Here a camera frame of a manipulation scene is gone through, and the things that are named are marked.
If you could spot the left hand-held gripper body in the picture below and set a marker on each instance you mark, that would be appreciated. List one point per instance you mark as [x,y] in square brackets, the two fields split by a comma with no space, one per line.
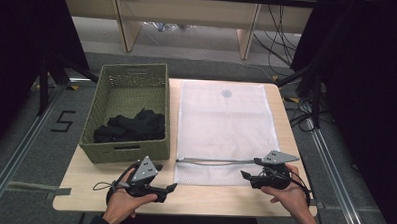
[143,170]

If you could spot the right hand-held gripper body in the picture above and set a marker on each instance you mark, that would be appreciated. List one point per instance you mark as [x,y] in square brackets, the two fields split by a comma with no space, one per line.
[274,178]

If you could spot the black cloth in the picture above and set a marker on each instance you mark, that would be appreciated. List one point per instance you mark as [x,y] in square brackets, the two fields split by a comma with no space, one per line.
[136,128]

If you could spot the white mesh laundry bag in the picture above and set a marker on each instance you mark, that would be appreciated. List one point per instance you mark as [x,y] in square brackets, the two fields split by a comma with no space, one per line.
[224,126]

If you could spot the green woven basket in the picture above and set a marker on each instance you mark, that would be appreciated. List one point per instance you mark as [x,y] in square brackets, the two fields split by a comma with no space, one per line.
[130,96]

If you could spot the person's right hand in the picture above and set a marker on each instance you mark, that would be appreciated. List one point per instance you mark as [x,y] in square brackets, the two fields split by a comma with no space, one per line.
[293,195]

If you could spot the person's left hand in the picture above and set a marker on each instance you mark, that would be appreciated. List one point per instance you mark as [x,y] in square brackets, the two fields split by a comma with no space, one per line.
[123,206]

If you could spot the black metal stand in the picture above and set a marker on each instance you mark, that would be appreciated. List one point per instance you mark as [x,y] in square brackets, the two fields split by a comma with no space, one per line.
[315,96]
[44,86]

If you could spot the black curtain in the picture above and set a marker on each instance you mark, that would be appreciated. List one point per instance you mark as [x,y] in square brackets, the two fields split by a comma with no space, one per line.
[370,98]
[18,52]

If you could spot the clear plastic wrap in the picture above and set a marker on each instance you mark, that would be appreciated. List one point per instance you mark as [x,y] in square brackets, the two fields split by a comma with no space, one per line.
[166,26]

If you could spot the light wooden bench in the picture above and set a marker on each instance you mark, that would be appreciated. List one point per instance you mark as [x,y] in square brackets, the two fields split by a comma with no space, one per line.
[190,11]

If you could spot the metal floor rail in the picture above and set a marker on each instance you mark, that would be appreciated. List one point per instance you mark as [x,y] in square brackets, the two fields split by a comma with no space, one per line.
[334,176]
[22,146]

